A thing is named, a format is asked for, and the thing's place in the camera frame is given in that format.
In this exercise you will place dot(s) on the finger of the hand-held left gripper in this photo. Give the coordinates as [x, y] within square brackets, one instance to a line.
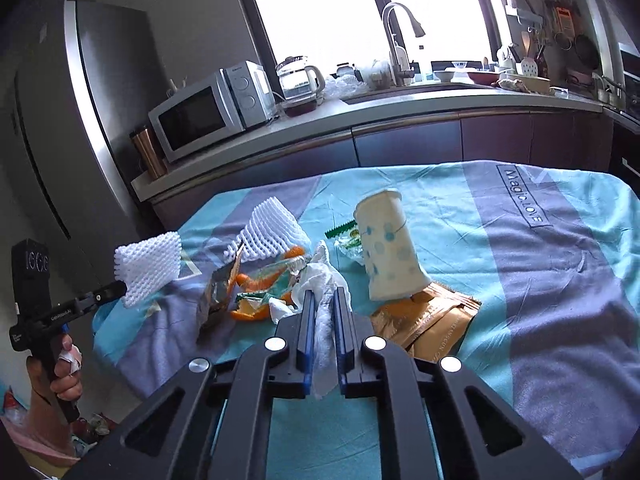
[107, 292]

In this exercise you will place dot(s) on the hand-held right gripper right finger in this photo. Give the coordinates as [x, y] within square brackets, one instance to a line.
[342, 350]

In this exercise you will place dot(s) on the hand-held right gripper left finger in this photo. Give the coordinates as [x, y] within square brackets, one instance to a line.
[308, 350]

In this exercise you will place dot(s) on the white foam net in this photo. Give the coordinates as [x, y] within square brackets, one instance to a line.
[270, 232]
[147, 265]

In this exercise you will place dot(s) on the orange peel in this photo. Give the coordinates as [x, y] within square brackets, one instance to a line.
[248, 281]
[292, 251]
[247, 316]

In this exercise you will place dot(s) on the white tissue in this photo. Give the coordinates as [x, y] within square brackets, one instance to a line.
[325, 280]

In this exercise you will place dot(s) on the gold brown snack wrapper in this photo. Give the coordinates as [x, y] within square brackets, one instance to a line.
[430, 325]

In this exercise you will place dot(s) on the brown foil wrapper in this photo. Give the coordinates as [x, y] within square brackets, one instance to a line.
[215, 292]

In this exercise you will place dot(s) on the green clear candy wrapper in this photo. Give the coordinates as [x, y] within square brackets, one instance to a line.
[347, 242]

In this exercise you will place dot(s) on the dotted white paper cup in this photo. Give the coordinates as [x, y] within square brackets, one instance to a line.
[390, 250]

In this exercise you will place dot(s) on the person's left forearm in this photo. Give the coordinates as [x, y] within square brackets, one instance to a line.
[47, 427]

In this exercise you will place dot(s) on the person's left hand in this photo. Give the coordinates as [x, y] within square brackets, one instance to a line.
[65, 385]

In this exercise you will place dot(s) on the copper thermos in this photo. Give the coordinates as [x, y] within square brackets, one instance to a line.
[148, 152]

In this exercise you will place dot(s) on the silver refrigerator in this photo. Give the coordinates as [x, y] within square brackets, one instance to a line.
[75, 110]

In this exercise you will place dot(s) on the white microwave oven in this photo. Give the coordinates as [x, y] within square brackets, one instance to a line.
[200, 115]

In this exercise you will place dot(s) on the teal and purple tablecloth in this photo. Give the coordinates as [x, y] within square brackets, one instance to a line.
[525, 260]

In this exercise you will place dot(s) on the dark kitchen cabinet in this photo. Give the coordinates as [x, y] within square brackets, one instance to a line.
[400, 145]

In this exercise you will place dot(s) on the clear plastic bag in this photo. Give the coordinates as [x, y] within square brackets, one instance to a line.
[345, 84]

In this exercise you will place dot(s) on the glass electric kettle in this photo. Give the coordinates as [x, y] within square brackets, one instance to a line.
[299, 80]

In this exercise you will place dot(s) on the white bowl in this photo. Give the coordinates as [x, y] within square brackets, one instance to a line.
[444, 75]

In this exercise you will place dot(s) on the red bowl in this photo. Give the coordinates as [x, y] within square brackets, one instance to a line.
[484, 77]

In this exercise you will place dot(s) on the chrome kitchen faucet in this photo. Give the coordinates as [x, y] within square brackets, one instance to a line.
[400, 45]

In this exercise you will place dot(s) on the kitchen window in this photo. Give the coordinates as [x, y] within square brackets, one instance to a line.
[325, 10]

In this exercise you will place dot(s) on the hanging frying pan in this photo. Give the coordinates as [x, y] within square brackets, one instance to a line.
[586, 52]

